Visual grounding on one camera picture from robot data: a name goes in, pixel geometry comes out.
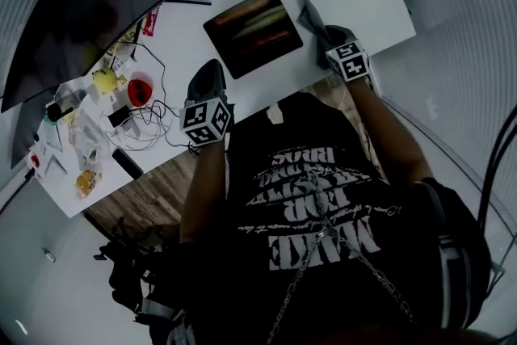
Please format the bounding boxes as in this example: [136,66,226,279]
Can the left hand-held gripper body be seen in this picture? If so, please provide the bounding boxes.
[179,86,236,147]

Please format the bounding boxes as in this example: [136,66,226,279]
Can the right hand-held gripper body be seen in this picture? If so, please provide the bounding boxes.
[325,39,372,83]

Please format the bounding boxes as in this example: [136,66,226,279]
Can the gray cloth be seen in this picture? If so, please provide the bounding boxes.
[296,0,336,48]

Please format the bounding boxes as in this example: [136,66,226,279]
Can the dark streaked mouse pad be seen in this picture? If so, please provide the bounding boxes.
[203,0,305,80]

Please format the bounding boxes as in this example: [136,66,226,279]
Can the person's left forearm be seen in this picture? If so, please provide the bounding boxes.
[179,139,232,246]

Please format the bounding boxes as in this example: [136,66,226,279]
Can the person's right forearm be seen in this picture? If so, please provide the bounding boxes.
[347,78,435,189]

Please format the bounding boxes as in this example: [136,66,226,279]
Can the red toy with black eyes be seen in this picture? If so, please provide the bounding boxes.
[127,78,155,107]

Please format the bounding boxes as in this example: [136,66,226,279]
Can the person's left white shoe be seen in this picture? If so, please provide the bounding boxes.
[267,103,284,125]

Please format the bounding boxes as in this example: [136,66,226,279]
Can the red card packet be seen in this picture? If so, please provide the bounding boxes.
[142,5,162,37]

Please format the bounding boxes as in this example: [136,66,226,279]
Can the yellow printed packets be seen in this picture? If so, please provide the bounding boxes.
[105,22,138,72]

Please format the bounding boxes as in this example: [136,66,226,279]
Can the black charger block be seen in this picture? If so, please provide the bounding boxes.
[107,107,131,127]

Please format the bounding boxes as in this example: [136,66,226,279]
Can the black smartphone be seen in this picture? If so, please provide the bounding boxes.
[111,148,145,180]

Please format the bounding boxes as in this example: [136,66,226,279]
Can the yellow toy figure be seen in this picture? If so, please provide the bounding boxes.
[91,67,127,95]

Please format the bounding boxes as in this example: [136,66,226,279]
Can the clear plastic bag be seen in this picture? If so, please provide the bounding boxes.
[66,111,107,175]

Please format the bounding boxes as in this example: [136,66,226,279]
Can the black round desk gadget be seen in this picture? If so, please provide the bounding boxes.
[45,102,74,123]

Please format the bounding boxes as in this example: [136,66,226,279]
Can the black office chair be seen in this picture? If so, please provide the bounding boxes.
[93,220,183,314]

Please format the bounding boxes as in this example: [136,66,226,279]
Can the person's black printed t-shirt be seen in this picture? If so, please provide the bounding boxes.
[173,91,492,345]

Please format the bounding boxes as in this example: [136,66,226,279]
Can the thin black desk cable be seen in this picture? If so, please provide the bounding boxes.
[128,40,195,153]

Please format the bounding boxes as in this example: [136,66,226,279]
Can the silver chain necklace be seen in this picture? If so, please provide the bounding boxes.
[264,171,419,345]

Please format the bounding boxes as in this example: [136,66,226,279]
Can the black camera cable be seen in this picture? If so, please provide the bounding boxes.
[477,104,517,242]

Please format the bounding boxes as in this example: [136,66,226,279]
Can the gray harness strap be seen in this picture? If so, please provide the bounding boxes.
[438,189,473,330]
[135,294,197,345]

